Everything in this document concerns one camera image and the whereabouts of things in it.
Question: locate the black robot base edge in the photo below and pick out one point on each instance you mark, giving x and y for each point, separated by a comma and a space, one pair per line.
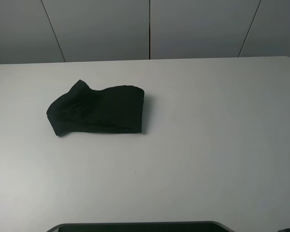
186, 226

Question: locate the black printed t-shirt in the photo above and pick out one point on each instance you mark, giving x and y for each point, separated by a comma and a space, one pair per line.
116, 109

